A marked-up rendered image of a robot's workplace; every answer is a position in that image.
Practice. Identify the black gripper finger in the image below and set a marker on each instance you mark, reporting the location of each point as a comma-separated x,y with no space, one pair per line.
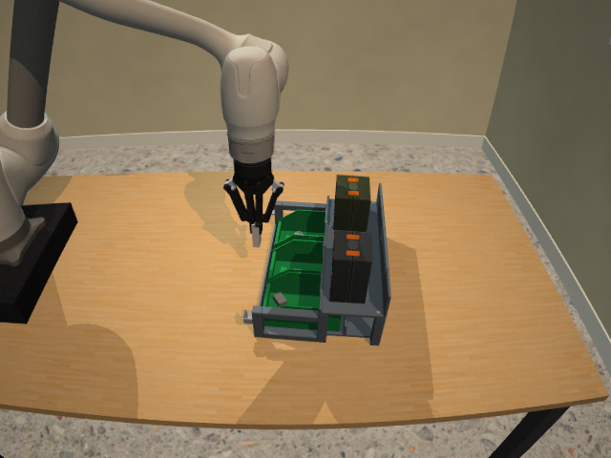
232,190
277,189

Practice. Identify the green bin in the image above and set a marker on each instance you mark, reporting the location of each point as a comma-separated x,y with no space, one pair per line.
303,290
297,255
311,223

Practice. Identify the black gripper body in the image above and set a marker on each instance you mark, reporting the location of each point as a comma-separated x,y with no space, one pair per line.
261,171

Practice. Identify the grey metal shelf rack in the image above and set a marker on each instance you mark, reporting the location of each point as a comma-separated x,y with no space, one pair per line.
363,320

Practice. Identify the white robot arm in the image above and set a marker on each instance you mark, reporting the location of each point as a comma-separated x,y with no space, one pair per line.
250,96

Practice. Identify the black case with orange latches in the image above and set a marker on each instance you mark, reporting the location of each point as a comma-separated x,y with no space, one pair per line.
350,268

